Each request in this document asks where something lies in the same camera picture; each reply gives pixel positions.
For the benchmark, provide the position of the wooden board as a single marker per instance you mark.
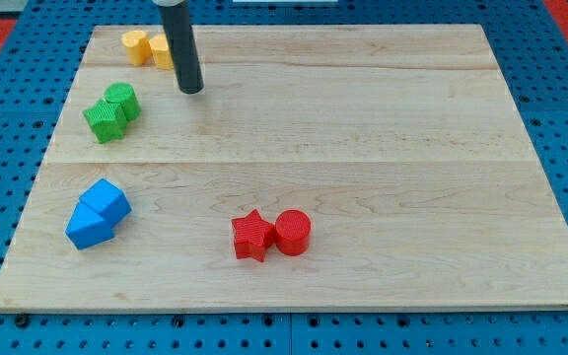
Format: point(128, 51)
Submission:
point(402, 143)

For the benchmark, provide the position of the blue triangle block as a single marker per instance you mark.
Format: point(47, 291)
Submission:
point(86, 228)

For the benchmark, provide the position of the green star block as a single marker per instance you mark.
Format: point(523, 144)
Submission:
point(106, 120)

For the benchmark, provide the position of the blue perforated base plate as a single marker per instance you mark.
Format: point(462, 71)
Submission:
point(38, 63)

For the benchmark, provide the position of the red cylinder block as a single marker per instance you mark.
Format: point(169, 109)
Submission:
point(293, 230)

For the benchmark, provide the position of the blue cube block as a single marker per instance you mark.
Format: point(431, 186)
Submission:
point(107, 200)

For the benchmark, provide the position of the red star block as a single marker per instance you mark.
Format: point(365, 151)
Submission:
point(253, 236)

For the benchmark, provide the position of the yellow hexagon block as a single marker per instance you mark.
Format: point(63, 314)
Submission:
point(160, 49)

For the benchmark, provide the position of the yellow heart block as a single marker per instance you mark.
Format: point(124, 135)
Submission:
point(137, 47)

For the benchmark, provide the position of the green cylinder block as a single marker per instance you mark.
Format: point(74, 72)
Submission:
point(123, 94)

